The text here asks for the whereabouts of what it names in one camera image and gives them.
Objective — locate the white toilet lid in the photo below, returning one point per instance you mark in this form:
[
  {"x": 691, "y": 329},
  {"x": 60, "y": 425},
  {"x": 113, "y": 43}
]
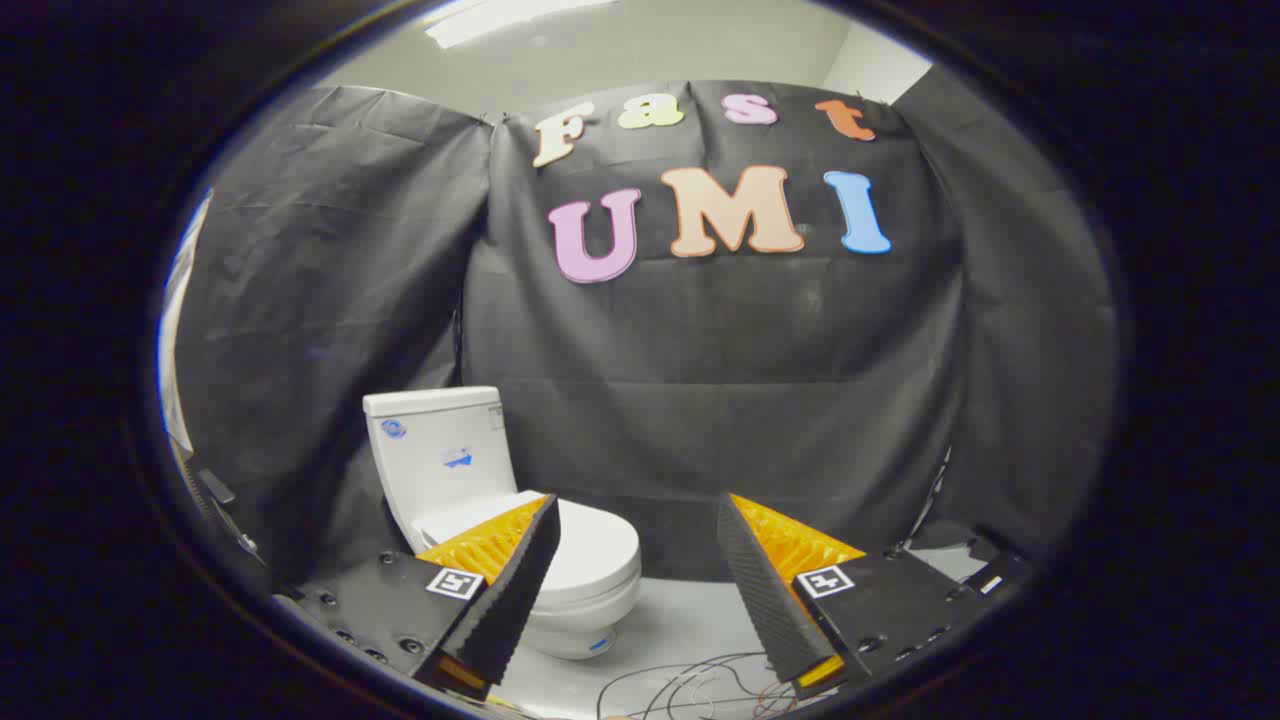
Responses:
[{"x": 595, "y": 548}]

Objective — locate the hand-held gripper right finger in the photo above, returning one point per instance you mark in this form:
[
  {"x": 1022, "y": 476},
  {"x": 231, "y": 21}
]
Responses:
[{"x": 760, "y": 590}]

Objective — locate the black backdrop cloth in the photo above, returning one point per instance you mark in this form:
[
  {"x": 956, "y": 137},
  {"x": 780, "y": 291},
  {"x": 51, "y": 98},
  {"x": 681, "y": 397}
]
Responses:
[{"x": 700, "y": 380}]

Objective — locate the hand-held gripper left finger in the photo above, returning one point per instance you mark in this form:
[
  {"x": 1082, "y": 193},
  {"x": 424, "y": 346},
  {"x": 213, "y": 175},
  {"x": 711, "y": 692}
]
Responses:
[{"x": 515, "y": 590}]

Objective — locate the white toilet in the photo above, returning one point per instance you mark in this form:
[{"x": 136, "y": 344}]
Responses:
[{"x": 440, "y": 450}]

